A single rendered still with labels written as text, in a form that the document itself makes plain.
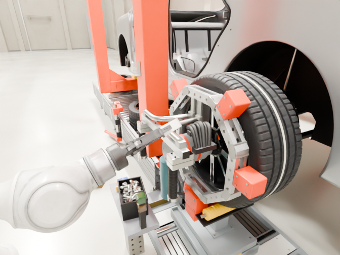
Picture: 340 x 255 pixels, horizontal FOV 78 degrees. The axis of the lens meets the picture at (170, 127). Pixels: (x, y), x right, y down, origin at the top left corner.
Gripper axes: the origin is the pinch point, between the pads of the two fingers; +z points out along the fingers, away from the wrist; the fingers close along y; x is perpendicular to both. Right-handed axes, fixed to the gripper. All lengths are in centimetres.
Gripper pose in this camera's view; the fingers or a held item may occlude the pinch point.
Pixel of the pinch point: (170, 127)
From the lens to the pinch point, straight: 66.4
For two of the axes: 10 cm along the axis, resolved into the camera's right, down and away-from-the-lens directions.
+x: 5.1, 8.6, -0.8
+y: -2.6, 2.5, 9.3
